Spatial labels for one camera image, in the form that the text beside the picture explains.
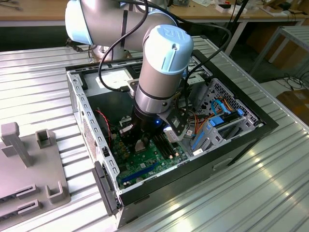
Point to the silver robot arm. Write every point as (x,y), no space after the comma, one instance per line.
(159,79)

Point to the black RAM slot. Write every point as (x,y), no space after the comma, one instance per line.
(171,149)
(162,149)

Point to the green motherboard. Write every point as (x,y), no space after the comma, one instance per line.
(144,164)

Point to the blue expansion slot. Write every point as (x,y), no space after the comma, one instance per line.
(140,173)

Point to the silver coin battery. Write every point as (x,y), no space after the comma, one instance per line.
(139,179)

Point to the blue bay lever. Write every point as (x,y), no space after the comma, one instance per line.
(199,140)

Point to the grey power supply unit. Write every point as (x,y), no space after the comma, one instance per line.
(91,84)

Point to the black open PC case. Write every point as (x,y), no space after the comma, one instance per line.
(193,174)

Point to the grey disk bay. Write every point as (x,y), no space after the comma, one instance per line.
(212,142)

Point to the hard disk in blue carrier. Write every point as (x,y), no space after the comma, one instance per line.
(217,122)

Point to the black case latch strip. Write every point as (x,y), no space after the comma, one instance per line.
(106,188)

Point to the grey metal drive cage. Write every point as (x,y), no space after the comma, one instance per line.
(201,78)

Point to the perforated metal panel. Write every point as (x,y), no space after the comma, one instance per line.
(224,89)

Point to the grey parts rack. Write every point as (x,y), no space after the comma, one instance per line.
(36,169)

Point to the white box on desk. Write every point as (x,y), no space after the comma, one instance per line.
(224,8)

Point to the black stand pole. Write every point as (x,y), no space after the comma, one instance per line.
(238,17)

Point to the brown cardboard box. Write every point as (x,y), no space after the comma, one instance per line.
(297,101)

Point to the cardboard boxes under desk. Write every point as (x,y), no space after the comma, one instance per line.
(285,55)

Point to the wooden desk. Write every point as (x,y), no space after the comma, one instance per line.
(36,12)

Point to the small white wrist camera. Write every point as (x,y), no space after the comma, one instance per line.
(125,130)

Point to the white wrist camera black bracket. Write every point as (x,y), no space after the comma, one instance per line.
(172,135)

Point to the grey metal frame table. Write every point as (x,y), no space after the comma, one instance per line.
(294,31)

